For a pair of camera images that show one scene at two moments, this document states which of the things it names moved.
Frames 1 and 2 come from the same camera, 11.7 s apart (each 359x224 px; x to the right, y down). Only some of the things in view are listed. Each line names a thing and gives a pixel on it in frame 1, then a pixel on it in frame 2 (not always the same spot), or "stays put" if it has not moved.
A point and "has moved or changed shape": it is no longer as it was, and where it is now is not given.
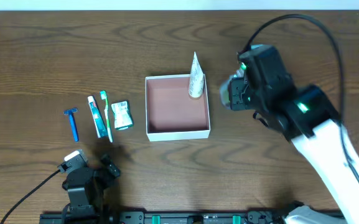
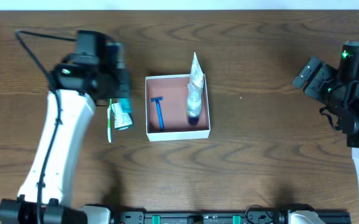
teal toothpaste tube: [100, 128] -> [125, 105]
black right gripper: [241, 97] -> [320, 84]
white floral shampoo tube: [196, 87] stays put
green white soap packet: [122, 119] stays put
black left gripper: [96, 173] -> [123, 86]
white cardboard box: [172, 113] stays put
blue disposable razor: [70, 112] has moved or changed shape
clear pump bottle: [223, 88] -> [194, 104]
